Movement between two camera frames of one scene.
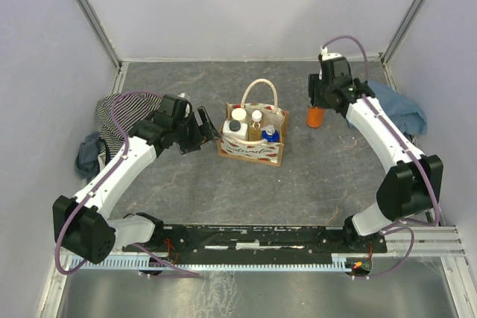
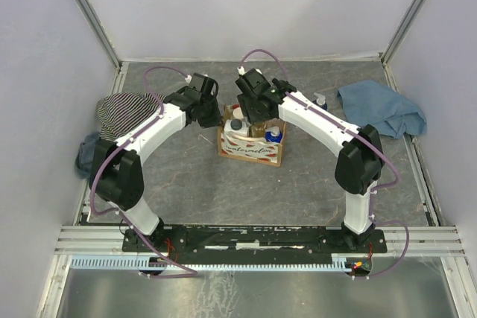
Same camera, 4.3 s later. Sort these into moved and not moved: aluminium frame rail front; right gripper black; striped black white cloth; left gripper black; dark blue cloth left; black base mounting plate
Moved: left gripper black; right gripper black
Not moved: dark blue cloth left; black base mounting plate; aluminium frame rail front; striped black white cloth
